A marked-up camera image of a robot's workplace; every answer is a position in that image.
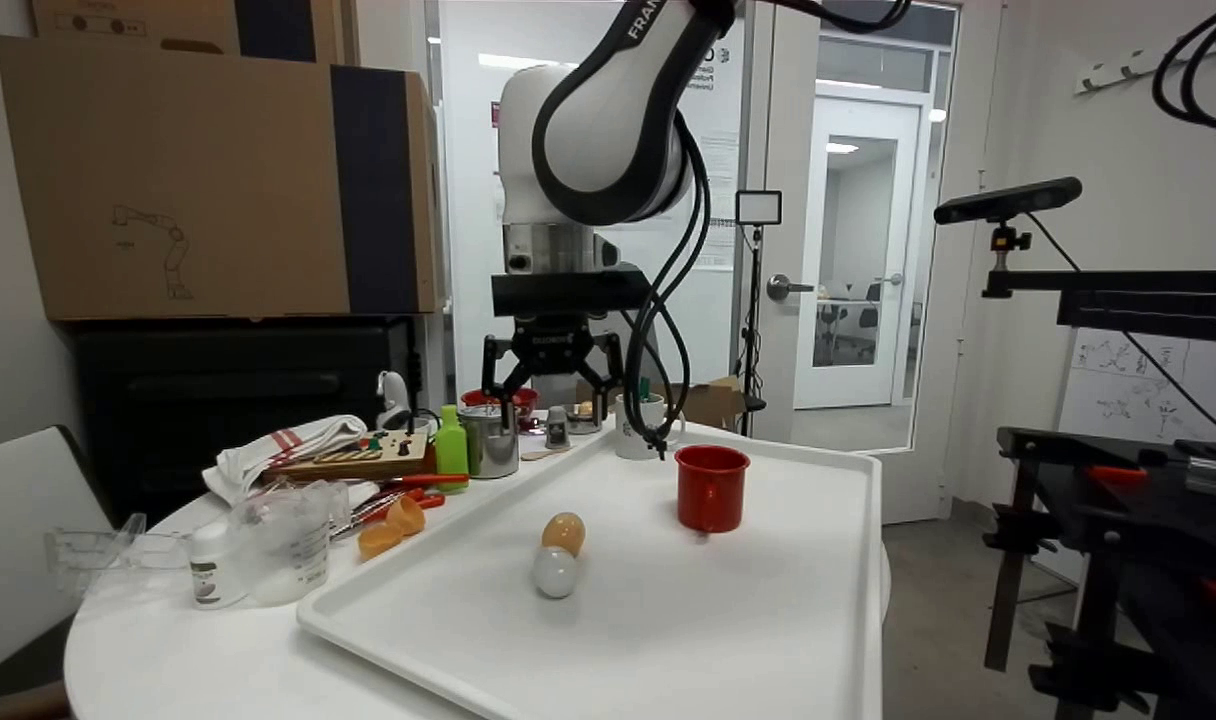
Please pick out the clear plastic container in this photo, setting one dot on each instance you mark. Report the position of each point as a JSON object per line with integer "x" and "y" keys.
{"x": 290, "y": 546}

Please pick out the wall coat rack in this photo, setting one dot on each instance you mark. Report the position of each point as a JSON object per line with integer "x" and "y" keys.
{"x": 1131, "y": 65}

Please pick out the black metal rig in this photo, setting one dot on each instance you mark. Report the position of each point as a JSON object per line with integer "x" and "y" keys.
{"x": 1142, "y": 521}

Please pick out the white mug with print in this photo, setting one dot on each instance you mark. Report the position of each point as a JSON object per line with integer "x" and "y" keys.
{"x": 636, "y": 435}

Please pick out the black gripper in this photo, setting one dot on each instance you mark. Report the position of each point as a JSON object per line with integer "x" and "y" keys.
{"x": 552, "y": 347}

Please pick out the cardboard box with black stripe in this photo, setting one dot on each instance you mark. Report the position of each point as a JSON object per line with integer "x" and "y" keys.
{"x": 130, "y": 18}

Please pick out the white dispenser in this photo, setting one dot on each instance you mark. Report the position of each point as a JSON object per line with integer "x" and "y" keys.
{"x": 388, "y": 393}

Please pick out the red bowl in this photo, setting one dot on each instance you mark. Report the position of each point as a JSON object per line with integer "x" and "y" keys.
{"x": 476, "y": 397}

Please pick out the red mug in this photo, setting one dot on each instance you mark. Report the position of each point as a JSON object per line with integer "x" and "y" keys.
{"x": 709, "y": 495}

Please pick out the white striped towel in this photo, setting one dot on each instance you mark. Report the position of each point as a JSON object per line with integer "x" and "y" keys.
{"x": 268, "y": 453}

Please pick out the plate with food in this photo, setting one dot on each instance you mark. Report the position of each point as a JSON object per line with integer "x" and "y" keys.
{"x": 585, "y": 425}

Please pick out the green squeeze bottle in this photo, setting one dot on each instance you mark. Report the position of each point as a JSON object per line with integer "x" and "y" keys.
{"x": 450, "y": 444}

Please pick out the red scissors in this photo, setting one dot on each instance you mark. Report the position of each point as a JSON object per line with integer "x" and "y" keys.
{"x": 421, "y": 480}

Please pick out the wooden board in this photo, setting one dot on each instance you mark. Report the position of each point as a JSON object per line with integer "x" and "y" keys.
{"x": 353, "y": 464}

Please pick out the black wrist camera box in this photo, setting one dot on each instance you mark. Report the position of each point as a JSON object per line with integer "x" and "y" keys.
{"x": 569, "y": 288}

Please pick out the metal cup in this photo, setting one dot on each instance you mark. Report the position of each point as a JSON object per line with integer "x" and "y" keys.
{"x": 489, "y": 451}

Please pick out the tan egg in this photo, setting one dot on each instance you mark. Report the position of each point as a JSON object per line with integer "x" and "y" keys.
{"x": 565, "y": 532}

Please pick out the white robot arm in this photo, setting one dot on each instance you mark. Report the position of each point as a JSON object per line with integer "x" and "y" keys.
{"x": 611, "y": 135}

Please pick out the clear plastic bag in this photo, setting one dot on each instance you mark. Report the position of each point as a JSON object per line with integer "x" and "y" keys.
{"x": 95, "y": 546}

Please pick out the orange sponge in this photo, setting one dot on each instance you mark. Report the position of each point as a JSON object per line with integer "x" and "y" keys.
{"x": 393, "y": 526}

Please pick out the small light panel on stand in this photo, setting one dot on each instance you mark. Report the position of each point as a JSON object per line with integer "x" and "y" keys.
{"x": 757, "y": 206}

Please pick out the whiteboard with drawings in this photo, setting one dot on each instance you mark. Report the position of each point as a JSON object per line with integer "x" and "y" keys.
{"x": 1142, "y": 387}

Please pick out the small white bottle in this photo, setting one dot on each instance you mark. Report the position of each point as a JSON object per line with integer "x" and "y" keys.
{"x": 207, "y": 569}

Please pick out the white egg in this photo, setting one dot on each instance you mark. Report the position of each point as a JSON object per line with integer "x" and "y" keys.
{"x": 552, "y": 572}

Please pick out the small grey shaker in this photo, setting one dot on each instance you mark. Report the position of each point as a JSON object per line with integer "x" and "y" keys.
{"x": 556, "y": 425}

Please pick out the white glass door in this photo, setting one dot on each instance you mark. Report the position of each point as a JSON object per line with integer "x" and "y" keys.
{"x": 857, "y": 255}

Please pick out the black stereo camera bar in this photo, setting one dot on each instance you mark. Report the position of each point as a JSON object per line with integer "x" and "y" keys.
{"x": 1010, "y": 200}

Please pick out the white plastic tray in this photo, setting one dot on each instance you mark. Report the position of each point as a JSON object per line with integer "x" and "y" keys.
{"x": 715, "y": 615}

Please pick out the large cardboard box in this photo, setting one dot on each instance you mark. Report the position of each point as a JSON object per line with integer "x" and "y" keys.
{"x": 169, "y": 183}

